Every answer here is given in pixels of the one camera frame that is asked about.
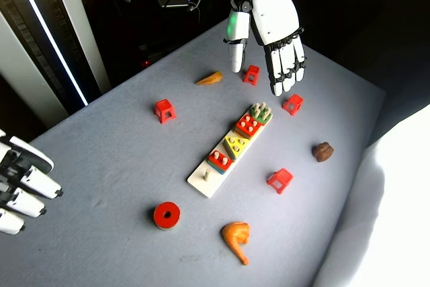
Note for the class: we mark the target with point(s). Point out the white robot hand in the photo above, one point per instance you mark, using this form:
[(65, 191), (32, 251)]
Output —
[(27, 179), (273, 14)]

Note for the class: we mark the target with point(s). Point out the stack of colourful toy rings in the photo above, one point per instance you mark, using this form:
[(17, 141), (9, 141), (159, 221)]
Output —
[(159, 214)]

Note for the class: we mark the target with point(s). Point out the green-topped five-hole block stack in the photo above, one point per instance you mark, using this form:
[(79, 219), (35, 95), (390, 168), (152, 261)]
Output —
[(255, 111)]

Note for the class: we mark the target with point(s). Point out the red-topped square block stack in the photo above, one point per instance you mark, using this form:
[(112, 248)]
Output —
[(247, 125)]

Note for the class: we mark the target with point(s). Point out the yellow-topped triangle block stack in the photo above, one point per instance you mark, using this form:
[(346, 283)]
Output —
[(235, 148)]

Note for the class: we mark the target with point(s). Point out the red-topped rectangular block stack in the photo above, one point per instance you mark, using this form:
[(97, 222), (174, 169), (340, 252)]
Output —
[(220, 163)]

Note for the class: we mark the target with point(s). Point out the wooden shape sorter board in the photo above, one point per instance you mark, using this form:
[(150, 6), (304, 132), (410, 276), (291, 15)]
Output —
[(201, 183)]

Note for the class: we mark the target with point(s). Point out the red toy stool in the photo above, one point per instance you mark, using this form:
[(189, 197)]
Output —
[(283, 176), (164, 107), (252, 70), (295, 100)]

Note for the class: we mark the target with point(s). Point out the grey table cloth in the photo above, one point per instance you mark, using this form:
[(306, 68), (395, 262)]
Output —
[(100, 166)]

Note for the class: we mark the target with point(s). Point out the orange toy bread wedge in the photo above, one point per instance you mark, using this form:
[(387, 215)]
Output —
[(211, 79)]

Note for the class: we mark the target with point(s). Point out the black flat device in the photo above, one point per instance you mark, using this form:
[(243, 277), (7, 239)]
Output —
[(173, 2)]

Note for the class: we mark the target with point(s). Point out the white side panel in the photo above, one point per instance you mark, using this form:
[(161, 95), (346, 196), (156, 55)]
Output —
[(23, 72)]

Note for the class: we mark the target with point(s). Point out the brown toy food lump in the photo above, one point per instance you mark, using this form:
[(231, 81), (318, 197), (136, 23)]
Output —
[(322, 152)]

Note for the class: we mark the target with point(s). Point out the white light strip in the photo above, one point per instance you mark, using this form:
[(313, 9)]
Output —
[(50, 35)]

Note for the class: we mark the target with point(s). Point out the orange toy chicken drumstick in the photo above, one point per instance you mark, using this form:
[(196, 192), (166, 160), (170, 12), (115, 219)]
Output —
[(235, 233)]

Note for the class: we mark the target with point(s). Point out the white backdrop cloth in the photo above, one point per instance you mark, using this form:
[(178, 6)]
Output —
[(386, 216)]

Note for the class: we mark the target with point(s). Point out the white frame post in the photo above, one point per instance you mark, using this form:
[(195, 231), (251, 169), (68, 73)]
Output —
[(80, 31)]

